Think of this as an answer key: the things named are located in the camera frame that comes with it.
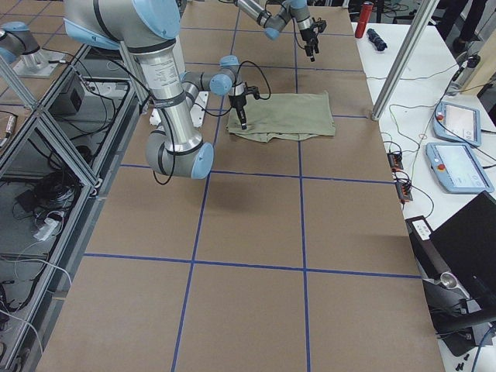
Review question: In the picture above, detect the black power adapter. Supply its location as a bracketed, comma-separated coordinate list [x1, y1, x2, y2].
[405, 215, 433, 241]

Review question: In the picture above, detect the near blue teach pendant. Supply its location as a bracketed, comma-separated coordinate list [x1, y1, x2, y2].
[425, 143, 494, 195]

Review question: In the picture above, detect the black box under frame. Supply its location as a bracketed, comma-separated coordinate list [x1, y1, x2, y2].
[49, 76, 84, 115]

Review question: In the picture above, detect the brown paper table cover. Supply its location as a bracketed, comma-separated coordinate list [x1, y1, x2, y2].
[37, 2, 443, 371]

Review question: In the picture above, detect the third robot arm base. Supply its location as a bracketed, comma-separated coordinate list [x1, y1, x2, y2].
[1, 21, 66, 78]

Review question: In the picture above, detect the olive green long-sleeve shirt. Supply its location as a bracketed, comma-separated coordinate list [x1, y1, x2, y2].
[226, 91, 336, 143]

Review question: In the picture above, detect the aluminium side frame rail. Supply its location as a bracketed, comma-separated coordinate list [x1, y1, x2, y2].
[1, 38, 144, 371]

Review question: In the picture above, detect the blue teach pendant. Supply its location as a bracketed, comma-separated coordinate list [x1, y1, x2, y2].
[432, 101, 481, 147]
[425, 143, 494, 195]

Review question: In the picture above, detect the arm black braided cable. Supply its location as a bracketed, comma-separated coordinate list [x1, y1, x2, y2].
[201, 60, 273, 117]

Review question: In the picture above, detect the aluminium frame post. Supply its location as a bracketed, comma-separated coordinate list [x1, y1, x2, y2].
[370, 0, 439, 121]

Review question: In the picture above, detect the folded navy umbrella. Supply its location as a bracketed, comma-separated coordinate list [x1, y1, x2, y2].
[367, 28, 388, 52]

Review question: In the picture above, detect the orange black connector block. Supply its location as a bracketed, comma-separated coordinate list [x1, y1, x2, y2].
[387, 152, 404, 172]

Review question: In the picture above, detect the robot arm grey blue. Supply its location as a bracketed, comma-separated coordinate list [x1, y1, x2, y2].
[233, 0, 327, 62]
[64, 1, 247, 179]

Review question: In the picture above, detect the far blue teach pendant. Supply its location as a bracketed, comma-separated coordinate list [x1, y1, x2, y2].
[432, 101, 481, 147]

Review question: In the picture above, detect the red cardboard tube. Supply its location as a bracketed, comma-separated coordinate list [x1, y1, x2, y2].
[354, 1, 374, 39]

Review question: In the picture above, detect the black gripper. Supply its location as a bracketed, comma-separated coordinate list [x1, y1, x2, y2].
[299, 26, 319, 62]
[229, 93, 247, 129]

